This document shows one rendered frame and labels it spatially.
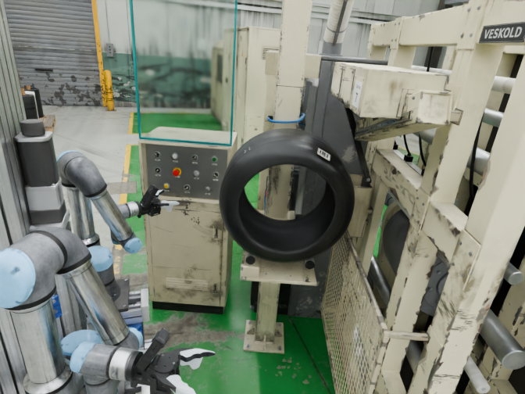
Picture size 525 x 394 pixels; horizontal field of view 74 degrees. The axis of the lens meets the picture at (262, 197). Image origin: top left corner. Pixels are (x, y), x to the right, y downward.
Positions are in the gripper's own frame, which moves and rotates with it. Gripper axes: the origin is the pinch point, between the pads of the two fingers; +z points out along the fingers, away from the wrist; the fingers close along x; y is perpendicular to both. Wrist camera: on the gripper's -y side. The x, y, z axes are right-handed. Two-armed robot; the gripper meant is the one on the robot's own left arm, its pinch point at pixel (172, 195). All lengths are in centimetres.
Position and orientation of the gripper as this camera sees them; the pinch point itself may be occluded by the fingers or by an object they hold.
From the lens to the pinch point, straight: 189.3
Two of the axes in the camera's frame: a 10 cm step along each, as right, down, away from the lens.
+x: 6.7, 4.5, -5.8
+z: 7.2, -2.3, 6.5
